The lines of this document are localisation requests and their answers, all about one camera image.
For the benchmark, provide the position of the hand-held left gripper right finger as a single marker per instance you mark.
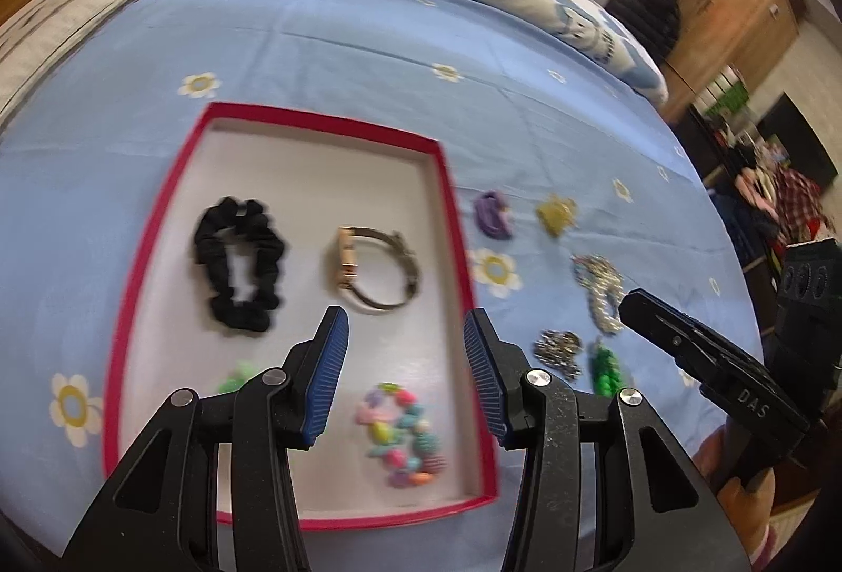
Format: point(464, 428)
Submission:
point(485, 378)

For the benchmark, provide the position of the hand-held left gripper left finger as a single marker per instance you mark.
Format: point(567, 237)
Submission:
point(327, 374)

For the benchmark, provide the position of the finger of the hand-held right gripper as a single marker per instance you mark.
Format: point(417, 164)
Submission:
point(697, 348)

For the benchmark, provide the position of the green hair clip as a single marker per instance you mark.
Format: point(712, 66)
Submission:
point(606, 371)

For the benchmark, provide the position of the red shallow box tray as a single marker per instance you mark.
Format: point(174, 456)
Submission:
point(316, 203)

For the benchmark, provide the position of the yellow hair claw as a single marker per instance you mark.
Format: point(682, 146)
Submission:
point(558, 215)

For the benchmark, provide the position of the person's right hand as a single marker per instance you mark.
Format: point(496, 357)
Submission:
point(740, 516)

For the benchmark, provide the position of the rose gold wristwatch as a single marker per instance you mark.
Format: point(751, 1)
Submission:
point(378, 269)

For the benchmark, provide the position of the pile of clothes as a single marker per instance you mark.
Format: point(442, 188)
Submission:
point(783, 190)

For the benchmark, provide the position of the black scrunchie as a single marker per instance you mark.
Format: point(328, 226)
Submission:
point(240, 263)

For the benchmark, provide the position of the wooden wardrobe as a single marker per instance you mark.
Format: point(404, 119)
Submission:
point(730, 13)

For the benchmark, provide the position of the blue floral bed sheet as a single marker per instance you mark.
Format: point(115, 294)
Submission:
point(329, 46)

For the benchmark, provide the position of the black puffer jacket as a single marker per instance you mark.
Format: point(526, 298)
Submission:
point(644, 9)

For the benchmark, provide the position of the grey striped pillow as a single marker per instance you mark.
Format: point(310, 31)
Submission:
point(59, 26)

